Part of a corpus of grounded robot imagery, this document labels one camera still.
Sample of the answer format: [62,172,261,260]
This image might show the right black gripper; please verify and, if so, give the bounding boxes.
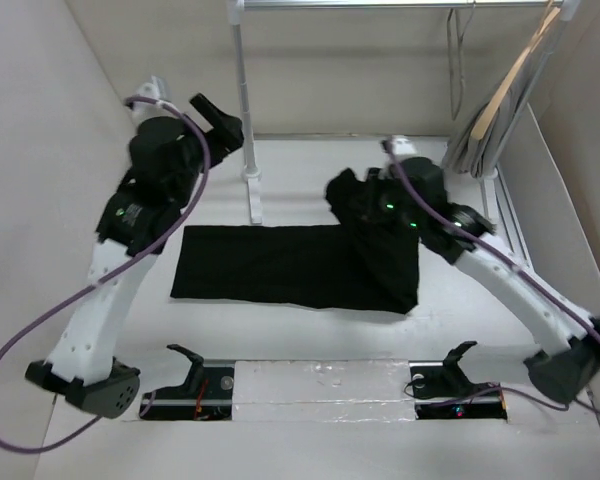
[347,165,424,231]

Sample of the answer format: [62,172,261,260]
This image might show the black trousers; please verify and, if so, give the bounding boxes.
[170,169,419,315]

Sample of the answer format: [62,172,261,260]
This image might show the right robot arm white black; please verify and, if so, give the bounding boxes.
[354,157,600,405]

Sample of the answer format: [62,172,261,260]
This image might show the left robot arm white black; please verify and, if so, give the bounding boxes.
[25,93,244,419]

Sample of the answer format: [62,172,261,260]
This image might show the wooden hanger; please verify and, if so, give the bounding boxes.
[470,1,561,140]

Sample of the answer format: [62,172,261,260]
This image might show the grey hanging garment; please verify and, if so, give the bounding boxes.
[442,8,559,179]

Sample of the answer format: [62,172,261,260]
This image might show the silver clothes rack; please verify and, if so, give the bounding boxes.
[226,0,581,226]

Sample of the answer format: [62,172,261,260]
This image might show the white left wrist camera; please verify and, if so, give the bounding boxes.
[129,75,169,126]

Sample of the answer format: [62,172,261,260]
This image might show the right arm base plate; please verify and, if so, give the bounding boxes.
[403,361,508,421]

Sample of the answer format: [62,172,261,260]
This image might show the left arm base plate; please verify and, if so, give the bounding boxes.
[139,362,235,422]

